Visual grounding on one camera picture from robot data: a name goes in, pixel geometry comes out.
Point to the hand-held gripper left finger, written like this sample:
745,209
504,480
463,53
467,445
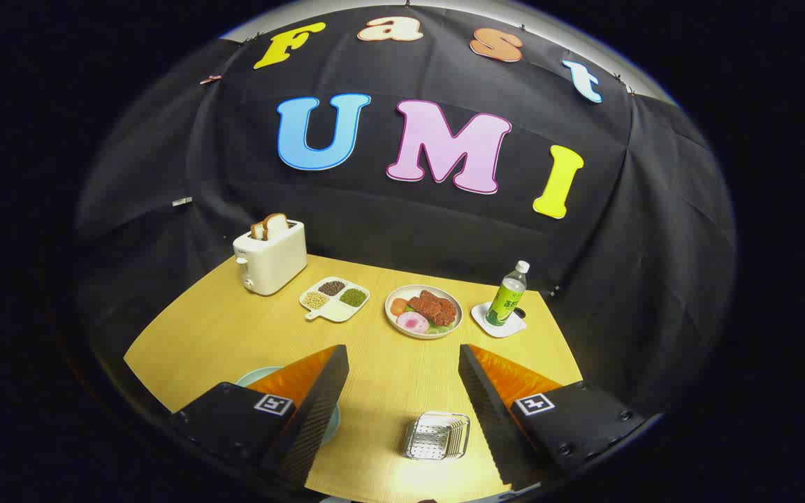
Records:
312,419

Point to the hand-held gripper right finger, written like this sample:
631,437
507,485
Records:
490,419

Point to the light green plate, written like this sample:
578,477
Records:
260,374

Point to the white square coaster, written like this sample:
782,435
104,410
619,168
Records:
507,330

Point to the white divided dish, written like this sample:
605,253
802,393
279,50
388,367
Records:
336,311

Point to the yellow beans pile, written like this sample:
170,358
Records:
315,300

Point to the green label drink bottle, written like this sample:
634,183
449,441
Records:
507,297

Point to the pink ham slice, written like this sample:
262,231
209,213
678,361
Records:
413,322

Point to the brown steak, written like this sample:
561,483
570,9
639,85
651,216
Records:
436,307

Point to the round plate with food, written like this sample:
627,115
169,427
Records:
395,323

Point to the green beans pile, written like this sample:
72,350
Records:
353,297

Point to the dark beans pile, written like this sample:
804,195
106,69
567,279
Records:
331,288

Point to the orange carrot slice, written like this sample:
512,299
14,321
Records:
399,307

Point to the white toaster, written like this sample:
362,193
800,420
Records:
273,265

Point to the brown-crust bread slice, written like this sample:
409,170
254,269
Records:
257,230

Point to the white bread slice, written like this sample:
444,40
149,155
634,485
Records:
277,225

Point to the silver clip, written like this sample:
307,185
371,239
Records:
181,201

